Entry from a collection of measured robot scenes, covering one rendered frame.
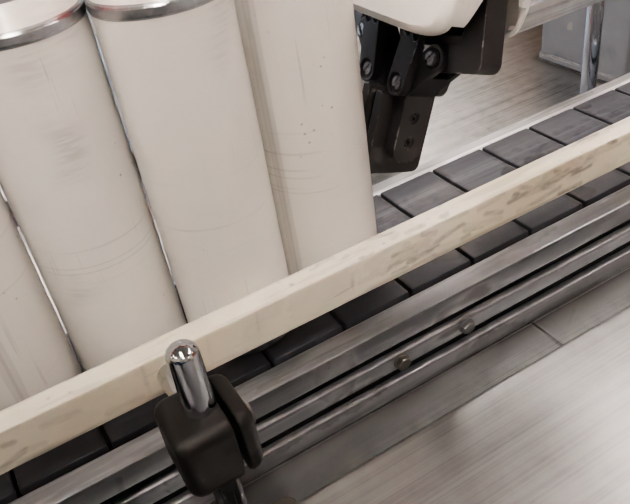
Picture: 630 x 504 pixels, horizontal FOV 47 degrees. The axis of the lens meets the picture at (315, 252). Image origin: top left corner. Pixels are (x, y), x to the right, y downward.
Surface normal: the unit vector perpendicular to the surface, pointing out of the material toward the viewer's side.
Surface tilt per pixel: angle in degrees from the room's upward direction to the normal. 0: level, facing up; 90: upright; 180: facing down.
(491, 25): 77
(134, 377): 90
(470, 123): 0
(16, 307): 90
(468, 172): 0
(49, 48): 90
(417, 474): 0
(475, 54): 70
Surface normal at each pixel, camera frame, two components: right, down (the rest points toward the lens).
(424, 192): -0.14, -0.80
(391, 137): -0.85, 0.10
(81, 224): 0.33, 0.52
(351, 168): 0.69, 0.35
